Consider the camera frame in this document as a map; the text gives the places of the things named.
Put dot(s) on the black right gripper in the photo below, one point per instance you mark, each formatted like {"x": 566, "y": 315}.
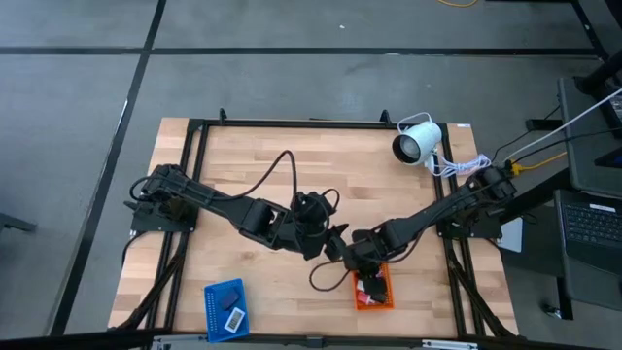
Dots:
{"x": 364, "y": 262}

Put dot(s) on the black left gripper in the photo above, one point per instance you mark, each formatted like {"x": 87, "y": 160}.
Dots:
{"x": 313, "y": 243}

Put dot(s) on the orange plastic basket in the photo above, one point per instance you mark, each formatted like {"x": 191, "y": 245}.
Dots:
{"x": 374, "y": 306}

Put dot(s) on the dark purple box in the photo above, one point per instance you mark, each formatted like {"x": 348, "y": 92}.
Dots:
{"x": 228, "y": 298}

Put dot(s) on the white box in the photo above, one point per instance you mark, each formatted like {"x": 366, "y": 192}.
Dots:
{"x": 234, "y": 320}

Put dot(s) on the blue plastic basket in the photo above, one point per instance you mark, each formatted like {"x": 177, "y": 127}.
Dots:
{"x": 214, "y": 311}

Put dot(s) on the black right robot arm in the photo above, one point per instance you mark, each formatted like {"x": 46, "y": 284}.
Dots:
{"x": 437, "y": 214}

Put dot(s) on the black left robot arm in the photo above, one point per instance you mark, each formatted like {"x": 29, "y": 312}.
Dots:
{"x": 223, "y": 206}

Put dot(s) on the white spot lamp on stand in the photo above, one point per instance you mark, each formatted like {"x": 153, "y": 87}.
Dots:
{"x": 418, "y": 141}

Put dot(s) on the white flat panel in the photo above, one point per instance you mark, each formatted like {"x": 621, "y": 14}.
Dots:
{"x": 512, "y": 235}

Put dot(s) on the black laptop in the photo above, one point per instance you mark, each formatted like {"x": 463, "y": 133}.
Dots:
{"x": 588, "y": 223}

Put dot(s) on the black power strip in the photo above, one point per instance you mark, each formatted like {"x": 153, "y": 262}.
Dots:
{"x": 542, "y": 125}

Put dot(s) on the dark grey side desk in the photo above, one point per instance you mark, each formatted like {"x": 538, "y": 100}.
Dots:
{"x": 590, "y": 165}

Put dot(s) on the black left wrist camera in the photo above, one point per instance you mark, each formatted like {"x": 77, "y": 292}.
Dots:
{"x": 311, "y": 209}

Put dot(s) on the black table frame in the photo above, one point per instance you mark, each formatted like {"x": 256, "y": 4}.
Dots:
{"x": 316, "y": 124}

